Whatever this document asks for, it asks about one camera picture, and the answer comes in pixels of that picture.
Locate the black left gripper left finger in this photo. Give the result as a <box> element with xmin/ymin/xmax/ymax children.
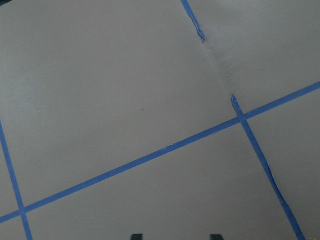
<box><xmin>130</xmin><ymin>233</ymin><xmax>143</xmax><ymax>240</ymax></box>

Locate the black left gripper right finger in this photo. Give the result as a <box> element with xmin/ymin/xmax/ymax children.
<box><xmin>209</xmin><ymin>233</ymin><xmax>222</xmax><ymax>240</ymax></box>

